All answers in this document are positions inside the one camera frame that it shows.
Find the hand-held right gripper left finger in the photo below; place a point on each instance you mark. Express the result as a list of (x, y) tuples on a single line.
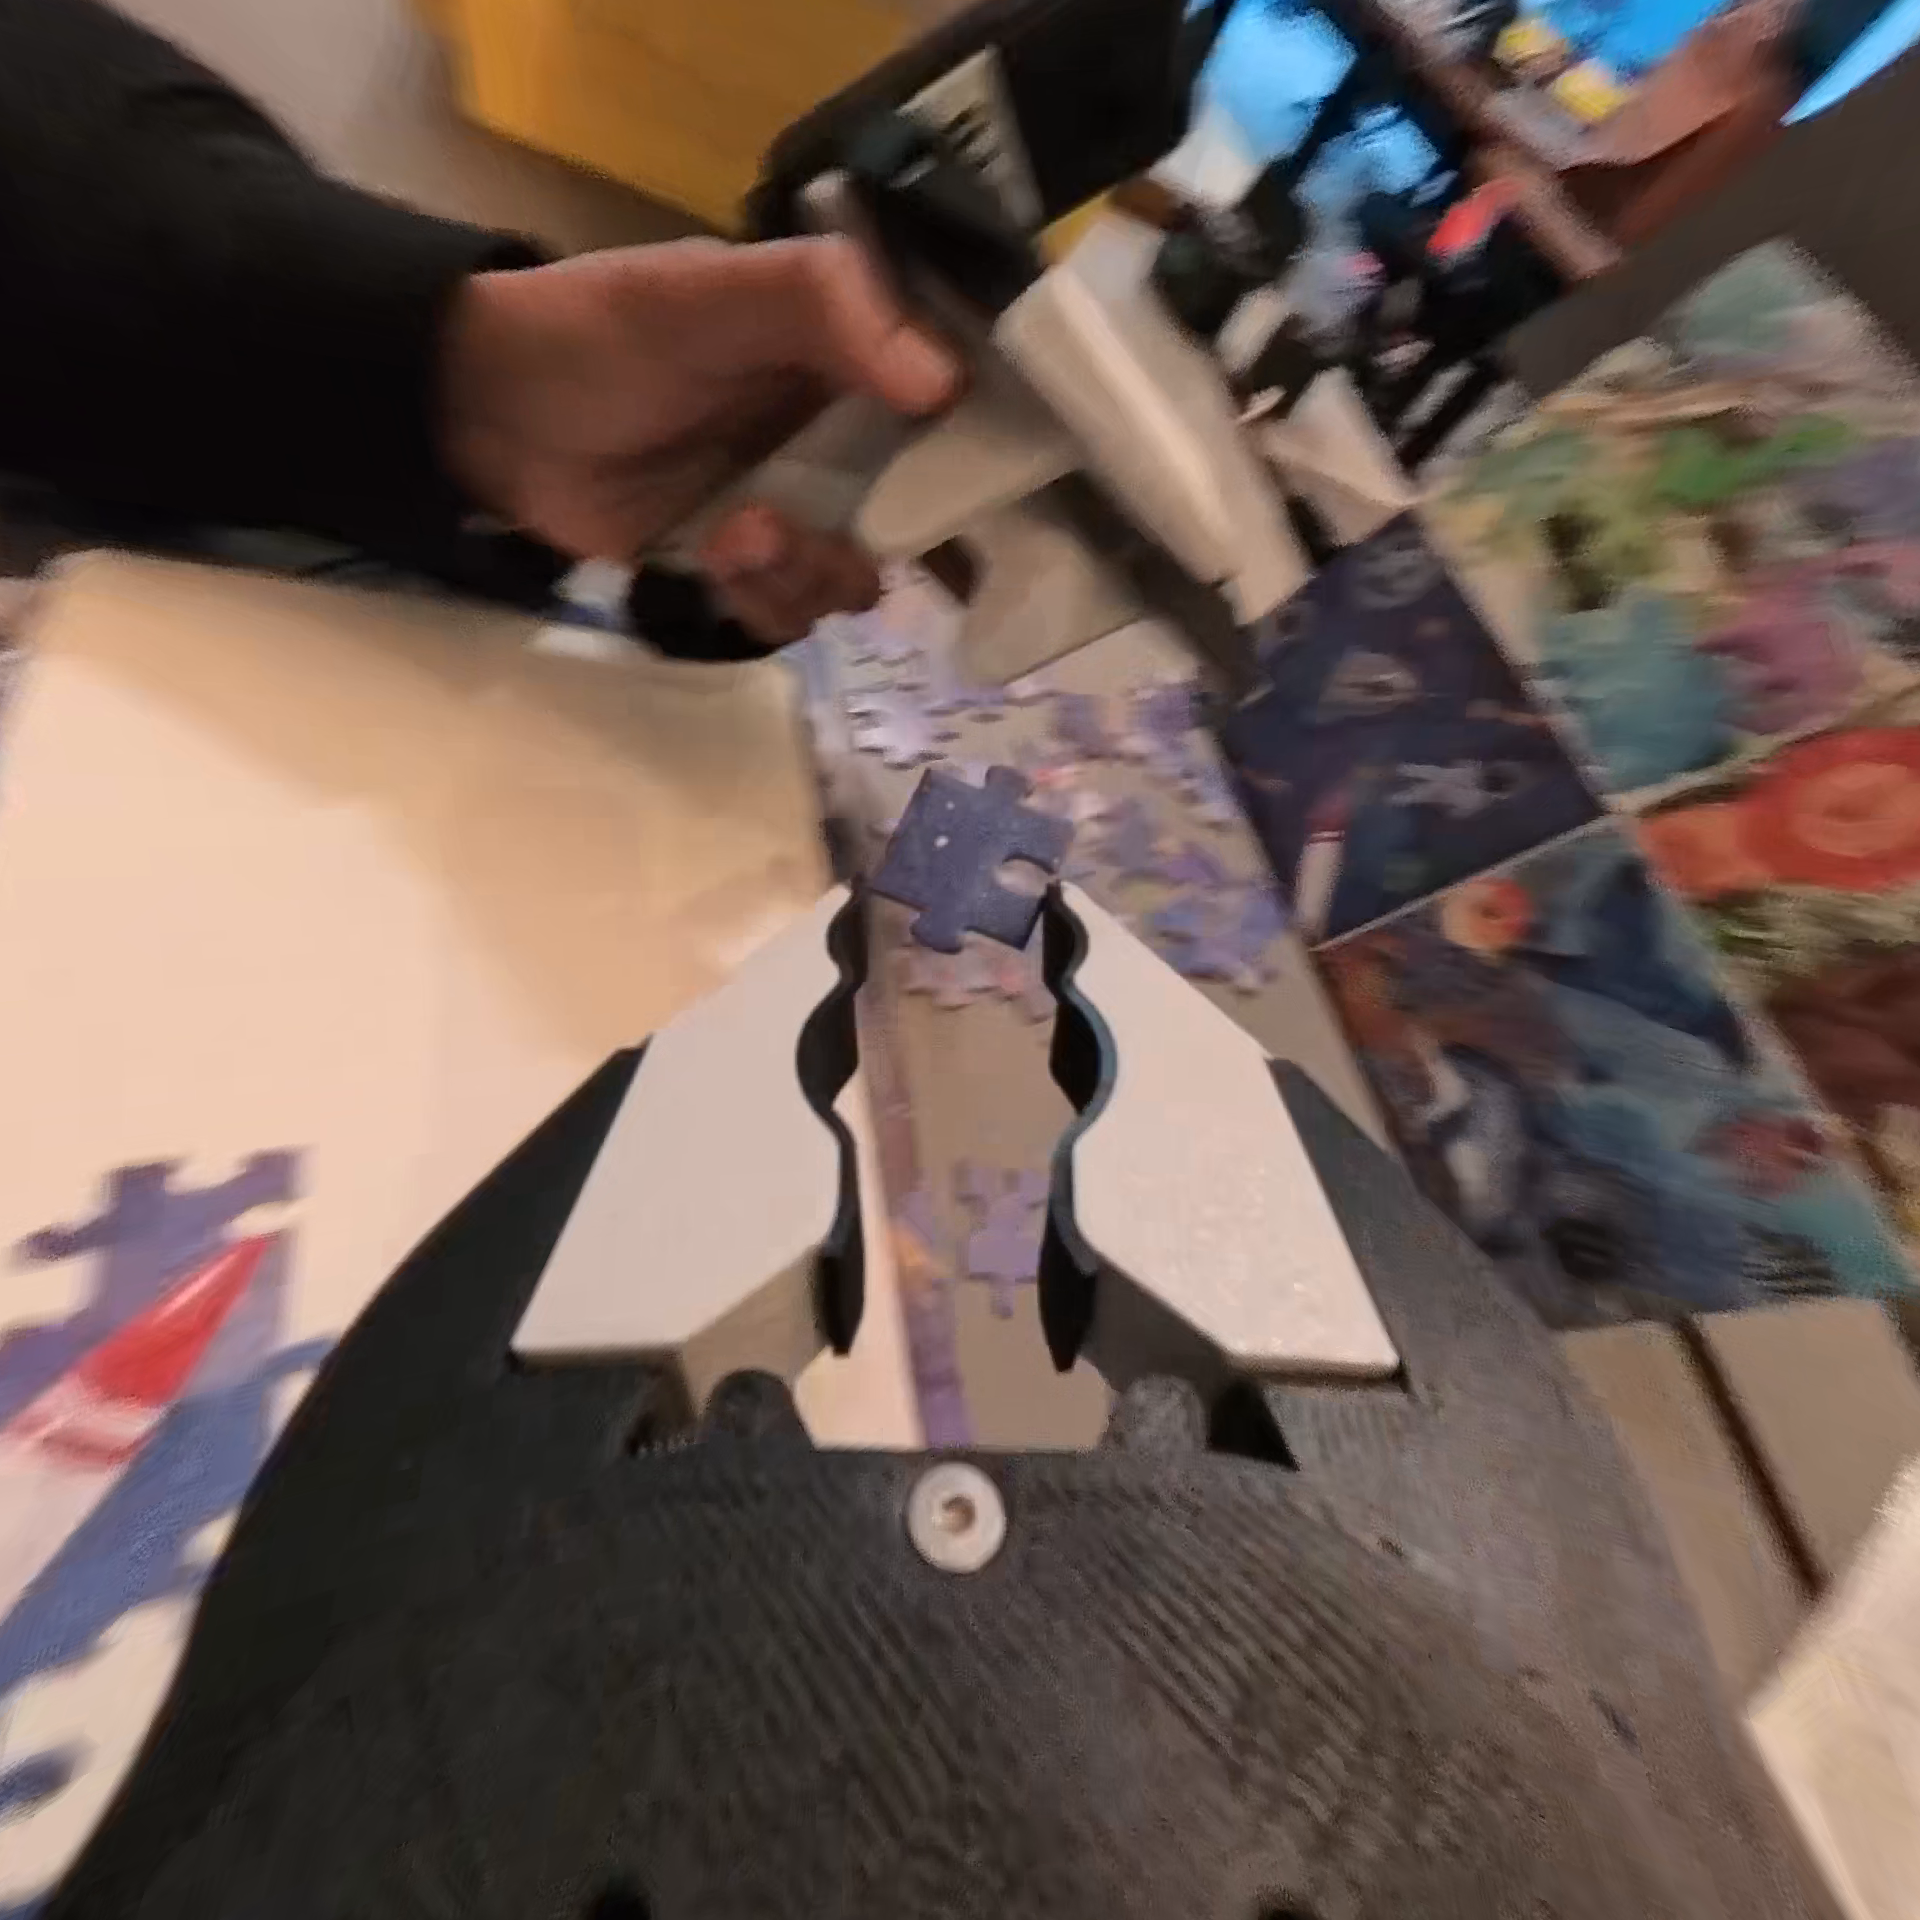
[(690, 1201)]

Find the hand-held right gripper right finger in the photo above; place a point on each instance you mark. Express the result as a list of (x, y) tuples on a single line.
[(1230, 1201)]

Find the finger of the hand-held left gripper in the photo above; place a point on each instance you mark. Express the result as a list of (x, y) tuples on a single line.
[(1155, 451), (1050, 600)]

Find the puzzle pieces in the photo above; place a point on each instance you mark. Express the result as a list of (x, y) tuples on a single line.
[(900, 728)]

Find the dark blue starry jigsaw piece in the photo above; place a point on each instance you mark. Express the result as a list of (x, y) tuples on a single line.
[(969, 855)]

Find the space puzzle frame tray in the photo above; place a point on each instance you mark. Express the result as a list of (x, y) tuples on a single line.
[(300, 900)]

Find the assembled rocket puzzle section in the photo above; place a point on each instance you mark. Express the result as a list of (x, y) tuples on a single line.
[(150, 1350)]

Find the person's left forearm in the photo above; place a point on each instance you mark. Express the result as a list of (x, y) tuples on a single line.
[(195, 270)]

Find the person's left hand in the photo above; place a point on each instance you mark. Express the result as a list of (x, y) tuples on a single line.
[(630, 391)]

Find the yellow plastic bin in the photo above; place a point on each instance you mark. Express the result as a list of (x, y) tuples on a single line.
[(644, 74)]

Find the four-picture puzzle reference board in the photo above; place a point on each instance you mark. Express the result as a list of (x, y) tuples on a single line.
[(1574, 900)]

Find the printed paper sheet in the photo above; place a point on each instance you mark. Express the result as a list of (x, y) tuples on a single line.
[(1861, 1754)]

